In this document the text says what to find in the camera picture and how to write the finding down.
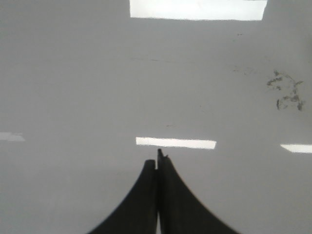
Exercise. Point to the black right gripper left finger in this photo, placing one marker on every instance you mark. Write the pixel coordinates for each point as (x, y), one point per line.
(137, 213)

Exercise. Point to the white whiteboard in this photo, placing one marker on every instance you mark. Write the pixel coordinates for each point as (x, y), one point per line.
(81, 80)

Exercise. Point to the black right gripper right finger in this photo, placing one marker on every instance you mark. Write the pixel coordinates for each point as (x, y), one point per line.
(179, 210)

